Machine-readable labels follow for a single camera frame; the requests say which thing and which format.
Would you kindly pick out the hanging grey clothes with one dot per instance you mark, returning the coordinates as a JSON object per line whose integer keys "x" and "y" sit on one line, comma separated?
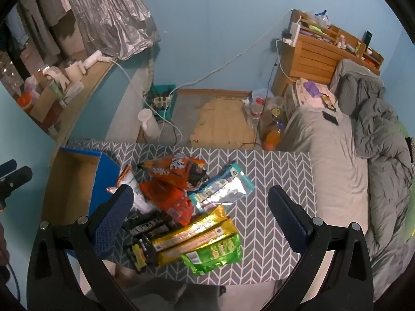
{"x": 45, "y": 16}

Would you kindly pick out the blue cardboard box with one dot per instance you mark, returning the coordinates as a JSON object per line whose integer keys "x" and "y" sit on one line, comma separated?
{"x": 71, "y": 188}

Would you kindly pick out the white power strip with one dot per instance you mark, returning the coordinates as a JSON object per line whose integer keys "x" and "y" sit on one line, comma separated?
{"x": 290, "y": 34}

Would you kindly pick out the green snack packet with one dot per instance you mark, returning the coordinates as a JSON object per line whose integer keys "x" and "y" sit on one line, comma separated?
{"x": 214, "y": 254}

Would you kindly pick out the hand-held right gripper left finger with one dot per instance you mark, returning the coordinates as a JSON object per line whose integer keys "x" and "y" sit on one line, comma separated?
{"x": 113, "y": 223}

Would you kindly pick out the clear plastic bag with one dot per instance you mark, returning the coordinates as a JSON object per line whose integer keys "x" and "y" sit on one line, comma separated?
{"x": 316, "y": 17}

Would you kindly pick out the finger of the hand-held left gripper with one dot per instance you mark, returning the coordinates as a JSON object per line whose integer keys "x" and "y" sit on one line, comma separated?
{"x": 18, "y": 179}
{"x": 8, "y": 167}

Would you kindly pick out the white cylinder appliance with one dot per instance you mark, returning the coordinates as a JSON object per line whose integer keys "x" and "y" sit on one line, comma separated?
{"x": 149, "y": 124}

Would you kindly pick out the purple cloth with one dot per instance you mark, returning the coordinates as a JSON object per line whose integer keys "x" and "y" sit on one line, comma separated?
{"x": 312, "y": 89}

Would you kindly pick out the teal snack bag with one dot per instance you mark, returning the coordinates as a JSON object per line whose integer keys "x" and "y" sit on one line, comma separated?
{"x": 223, "y": 188}

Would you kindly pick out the orange lidded jar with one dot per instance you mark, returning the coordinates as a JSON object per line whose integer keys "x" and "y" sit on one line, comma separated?
{"x": 26, "y": 103}

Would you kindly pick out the wooden headboard shelf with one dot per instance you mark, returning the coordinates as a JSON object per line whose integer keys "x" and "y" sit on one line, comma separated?
{"x": 311, "y": 58}

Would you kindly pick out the orange and black chip bag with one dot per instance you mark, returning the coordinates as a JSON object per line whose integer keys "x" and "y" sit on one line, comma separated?
{"x": 171, "y": 171}

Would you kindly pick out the grey duvet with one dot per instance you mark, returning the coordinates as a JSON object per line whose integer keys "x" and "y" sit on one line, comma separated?
{"x": 382, "y": 142}

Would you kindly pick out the black phone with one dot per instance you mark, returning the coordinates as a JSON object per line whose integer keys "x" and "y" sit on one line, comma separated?
{"x": 330, "y": 117}

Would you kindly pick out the white hair dryer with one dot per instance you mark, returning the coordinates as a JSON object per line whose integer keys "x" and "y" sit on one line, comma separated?
{"x": 95, "y": 60}

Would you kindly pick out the grey pillow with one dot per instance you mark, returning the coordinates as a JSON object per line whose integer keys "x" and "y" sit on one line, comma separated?
{"x": 353, "y": 68}

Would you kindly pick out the grey chevron tablecloth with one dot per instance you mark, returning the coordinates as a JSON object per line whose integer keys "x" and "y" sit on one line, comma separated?
{"x": 275, "y": 168}

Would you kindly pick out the gold snack packet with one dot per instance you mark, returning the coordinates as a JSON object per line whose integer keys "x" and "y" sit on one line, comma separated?
{"x": 197, "y": 230}

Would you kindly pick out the yellow and black snack packet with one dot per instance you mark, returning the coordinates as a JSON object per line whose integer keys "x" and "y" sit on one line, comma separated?
{"x": 142, "y": 254}

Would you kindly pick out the clear plastic bottle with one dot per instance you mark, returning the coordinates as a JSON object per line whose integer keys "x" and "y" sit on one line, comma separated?
{"x": 256, "y": 111}

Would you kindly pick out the wooden wall shelf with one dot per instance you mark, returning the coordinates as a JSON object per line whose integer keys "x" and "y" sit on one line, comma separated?
{"x": 81, "y": 97}

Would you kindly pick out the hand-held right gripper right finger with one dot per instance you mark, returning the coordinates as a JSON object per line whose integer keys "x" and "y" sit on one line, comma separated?
{"x": 288, "y": 220}

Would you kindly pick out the silver crinkled curtain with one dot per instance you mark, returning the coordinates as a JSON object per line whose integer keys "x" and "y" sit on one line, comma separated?
{"x": 110, "y": 13}

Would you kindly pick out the red-orange snack packet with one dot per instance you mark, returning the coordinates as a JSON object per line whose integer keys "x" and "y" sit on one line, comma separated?
{"x": 168, "y": 201}

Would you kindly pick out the orange soda bottle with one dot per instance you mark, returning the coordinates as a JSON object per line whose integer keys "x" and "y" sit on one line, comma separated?
{"x": 273, "y": 137}

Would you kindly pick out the grey bed sheet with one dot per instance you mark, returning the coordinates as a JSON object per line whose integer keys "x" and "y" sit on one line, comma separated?
{"x": 327, "y": 168}

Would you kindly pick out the striped orange fries snack bag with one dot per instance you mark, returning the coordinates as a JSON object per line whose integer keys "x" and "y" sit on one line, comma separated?
{"x": 139, "y": 197}

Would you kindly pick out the beige power strip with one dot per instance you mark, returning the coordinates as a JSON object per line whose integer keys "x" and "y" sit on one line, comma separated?
{"x": 161, "y": 101}

